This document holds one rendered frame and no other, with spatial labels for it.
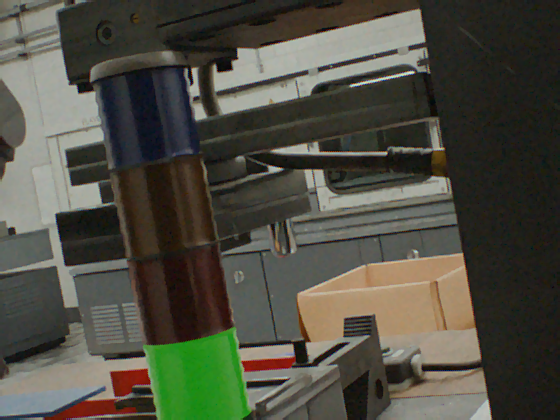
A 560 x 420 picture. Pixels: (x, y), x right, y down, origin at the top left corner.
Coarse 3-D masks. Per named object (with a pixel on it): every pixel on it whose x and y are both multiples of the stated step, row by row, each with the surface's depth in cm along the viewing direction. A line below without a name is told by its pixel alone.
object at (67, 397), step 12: (0, 396) 84; (12, 396) 83; (24, 396) 82; (36, 396) 80; (48, 396) 79; (60, 396) 78; (72, 396) 77; (84, 396) 76; (0, 408) 78; (12, 408) 77; (24, 408) 76; (36, 408) 75; (48, 408) 74; (60, 408) 74
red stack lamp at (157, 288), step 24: (144, 264) 37; (168, 264) 37; (192, 264) 37; (216, 264) 38; (144, 288) 37; (168, 288) 37; (192, 288) 37; (216, 288) 38; (144, 312) 38; (168, 312) 37; (192, 312) 37; (216, 312) 38; (144, 336) 38; (168, 336) 37; (192, 336) 37
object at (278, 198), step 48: (336, 96) 57; (384, 96) 56; (432, 96) 56; (96, 144) 65; (240, 144) 61; (288, 144) 59; (240, 192) 65; (288, 192) 72; (96, 240) 62; (240, 240) 69; (288, 240) 72
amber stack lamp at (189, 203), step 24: (144, 168) 37; (168, 168) 37; (192, 168) 37; (120, 192) 38; (144, 192) 37; (168, 192) 37; (192, 192) 37; (120, 216) 38; (144, 216) 37; (168, 216) 37; (192, 216) 37; (144, 240) 37; (168, 240) 37; (192, 240) 37; (216, 240) 38
